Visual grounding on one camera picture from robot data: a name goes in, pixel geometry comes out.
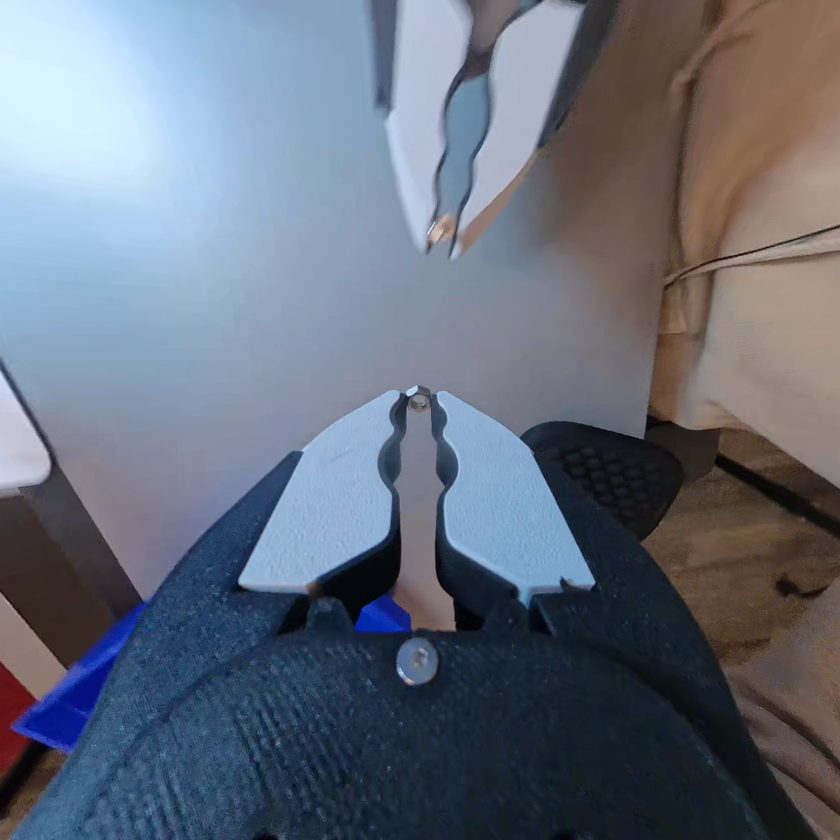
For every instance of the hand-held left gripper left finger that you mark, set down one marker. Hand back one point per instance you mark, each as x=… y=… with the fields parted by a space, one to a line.
x=321 y=505

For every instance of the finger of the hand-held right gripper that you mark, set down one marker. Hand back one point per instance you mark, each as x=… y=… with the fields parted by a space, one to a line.
x=525 y=98
x=420 y=98

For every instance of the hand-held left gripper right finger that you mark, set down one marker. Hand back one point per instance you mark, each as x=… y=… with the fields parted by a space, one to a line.
x=518 y=512

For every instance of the small silver hex nut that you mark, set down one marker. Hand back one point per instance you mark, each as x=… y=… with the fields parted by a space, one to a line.
x=418 y=394

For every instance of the blue plastic bin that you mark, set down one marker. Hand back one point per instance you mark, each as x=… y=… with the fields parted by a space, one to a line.
x=79 y=695

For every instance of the person's right hand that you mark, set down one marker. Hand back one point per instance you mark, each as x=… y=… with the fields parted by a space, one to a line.
x=495 y=19

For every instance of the red plastic bin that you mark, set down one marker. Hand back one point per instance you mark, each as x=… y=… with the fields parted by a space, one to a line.
x=10 y=715

